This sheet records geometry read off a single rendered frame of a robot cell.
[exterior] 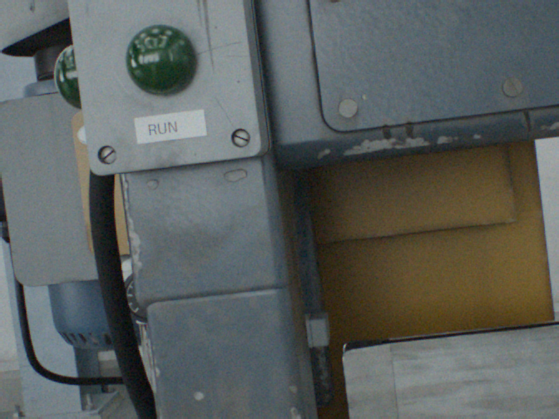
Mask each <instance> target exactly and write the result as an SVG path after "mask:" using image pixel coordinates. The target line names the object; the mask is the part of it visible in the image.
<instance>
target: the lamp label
mask: <svg viewBox="0 0 559 419"><path fill-rule="evenodd" d="M134 120H135V126H136V138H137V144H143V143H150V142H156V141H163V140H175V139H182V138H189V137H195V136H207V134H206V127H205V115H204V110H197V111H185V112H178V113H171V114H165V115H158V116H147V117H140V118H134Z"/></svg>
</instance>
